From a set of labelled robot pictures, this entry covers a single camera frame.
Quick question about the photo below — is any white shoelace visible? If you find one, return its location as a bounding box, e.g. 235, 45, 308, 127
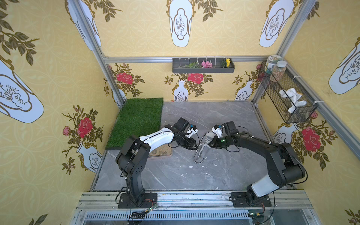
196, 141, 210, 155

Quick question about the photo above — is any grey canvas sneaker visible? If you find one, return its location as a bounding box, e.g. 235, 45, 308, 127
193, 131, 216, 164

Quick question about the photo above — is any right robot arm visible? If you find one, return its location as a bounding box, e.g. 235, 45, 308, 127
208, 121, 307, 208

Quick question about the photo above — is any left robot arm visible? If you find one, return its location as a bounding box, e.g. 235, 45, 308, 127
115, 117, 198, 209

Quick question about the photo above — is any green artificial grass mat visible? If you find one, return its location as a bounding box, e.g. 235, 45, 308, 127
106, 98, 164, 150

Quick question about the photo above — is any green artificial plant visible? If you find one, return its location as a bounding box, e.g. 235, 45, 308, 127
182, 62, 199, 68

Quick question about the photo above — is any pink artificial flower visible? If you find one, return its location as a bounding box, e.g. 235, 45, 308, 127
201, 61, 213, 68

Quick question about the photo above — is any white plush toy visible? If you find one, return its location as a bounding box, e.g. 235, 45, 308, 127
279, 88, 307, 113

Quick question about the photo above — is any yellow artificial flower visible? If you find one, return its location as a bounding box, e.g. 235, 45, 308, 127
226, 58, 231, 68

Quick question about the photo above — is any glass jar white lid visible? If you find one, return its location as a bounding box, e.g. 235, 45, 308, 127
270, 61, 287, 82

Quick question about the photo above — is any patterned jar behind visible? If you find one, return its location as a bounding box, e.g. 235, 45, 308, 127
265, 55, 283, 74

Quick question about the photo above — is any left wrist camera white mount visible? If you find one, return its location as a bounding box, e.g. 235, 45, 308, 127
185, 124, 198, 138

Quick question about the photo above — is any grey wall planter shelf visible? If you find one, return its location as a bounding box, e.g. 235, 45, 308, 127
172, 57, 235, 74

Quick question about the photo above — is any black wire basket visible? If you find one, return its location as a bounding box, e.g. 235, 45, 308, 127
258, 62, 317, 123

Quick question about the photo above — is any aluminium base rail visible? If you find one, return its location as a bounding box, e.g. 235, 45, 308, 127
70, 190, 321, 225

